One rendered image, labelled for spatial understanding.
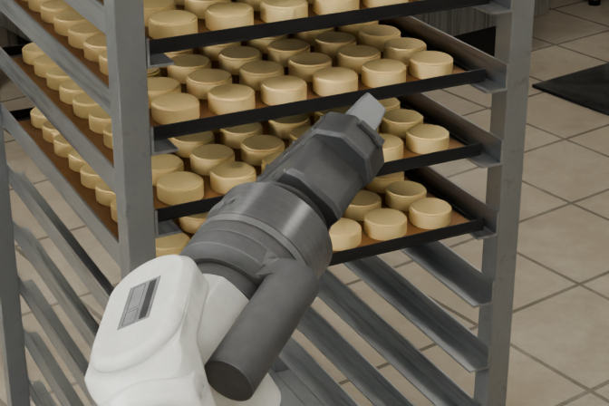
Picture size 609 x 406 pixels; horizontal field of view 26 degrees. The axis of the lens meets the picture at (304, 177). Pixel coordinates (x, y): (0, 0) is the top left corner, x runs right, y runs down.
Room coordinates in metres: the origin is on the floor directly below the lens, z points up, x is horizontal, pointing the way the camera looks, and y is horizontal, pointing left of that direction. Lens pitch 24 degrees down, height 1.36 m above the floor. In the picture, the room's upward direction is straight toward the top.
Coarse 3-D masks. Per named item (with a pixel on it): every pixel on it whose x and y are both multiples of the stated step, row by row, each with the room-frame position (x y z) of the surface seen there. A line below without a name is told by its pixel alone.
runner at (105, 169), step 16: (0, 48) 1.72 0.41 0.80; (0, 64) 1.72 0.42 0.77; (16, 64) 1.65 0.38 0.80; (16, 80) 1.65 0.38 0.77; (32, 80) 1.59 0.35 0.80; (32, 96) 1.58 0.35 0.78; (48, 112) 1.52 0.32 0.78; (64, 128) 1.46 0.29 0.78; (80, 144) 1.41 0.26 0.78; (96, 160) 1.36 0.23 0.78; (112, 176) 1.31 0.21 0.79; (160, 224) 1.22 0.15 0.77
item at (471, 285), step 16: (416, 256) 1.50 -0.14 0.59; (432, 256) 1.50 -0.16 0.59; (448, 256) 1.47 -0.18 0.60; (432, 272) 1.46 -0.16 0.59; (448, 272) 1.46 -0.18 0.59; (464, 272) 1.44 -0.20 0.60; (480, 272) 1.41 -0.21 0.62; (464, 288) 1.41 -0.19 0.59; (480, 288) 1.40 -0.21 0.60; (480, 304) 1.38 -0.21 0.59
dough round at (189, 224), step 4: (204, 212) 1.39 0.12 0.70; (188, 216) 1.38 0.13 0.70; (192, 216) 1.38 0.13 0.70; (196, 216) 1.38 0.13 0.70; (200, 216) 1.38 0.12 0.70; (204, 216) 1.38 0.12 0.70; (180, 220) 1.39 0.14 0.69; (184, 220) 1.38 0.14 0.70; (188, 220) 1.38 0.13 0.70; (192, 220) 1.37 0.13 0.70; (196, 220) 1.37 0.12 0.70; (200, 220) 1.37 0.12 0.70; (204, 220) 1.37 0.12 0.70; (180, 224) 1.39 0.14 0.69; (184, 224) 1.38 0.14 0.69; (188, 224) 1.38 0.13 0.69; (192, 224) 1.37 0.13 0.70; (196, 224) 1.37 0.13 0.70; (200, 224) 1.37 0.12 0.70; (184, 228) 1.38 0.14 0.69; (188, 228) 1.38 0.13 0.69; (192, 228) 1.37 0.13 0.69; (196, 228) 1.37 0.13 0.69; (188, 232) 1.38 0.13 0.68; (192, 232) 1.37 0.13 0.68
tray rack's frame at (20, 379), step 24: (0, 120) 1.74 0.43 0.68; (0, 144) 1.73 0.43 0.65; (0, 168) 1.73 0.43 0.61; (0, 192) 1.73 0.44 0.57; (0, 216) 1.73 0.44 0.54; (0, 240) 1.73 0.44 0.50; (0, 264) 1.73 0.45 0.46; (0, 288) 1.72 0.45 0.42; (0, 312) 1.73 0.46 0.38; (0, 336) 1.75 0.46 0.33; (24, 360) 1.74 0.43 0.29; (24, 384) 1.73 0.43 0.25; (288, 384) 1.89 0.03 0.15
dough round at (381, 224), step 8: (384, 208) 1.40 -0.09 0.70; (368, 216) 1.38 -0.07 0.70; (376, 216) 1.38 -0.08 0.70; (384, 216) 1.38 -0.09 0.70; (392, 216) 1.38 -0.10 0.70; (400, 216) 1.38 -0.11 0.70; (368, 224) 1.37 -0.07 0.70; (376, 224) 1.36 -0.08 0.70; (384, 224) 1.36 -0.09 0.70; (392, 224) 1.36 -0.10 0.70; (400, 224) 1.36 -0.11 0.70; (368, 232) 1.37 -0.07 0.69; (376, 232) 1.36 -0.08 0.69; (384, 232) 1.36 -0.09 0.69; (392, 232) 1.36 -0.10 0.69; (400, 232) 1.36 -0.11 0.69; (384, 240) 1.36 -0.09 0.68
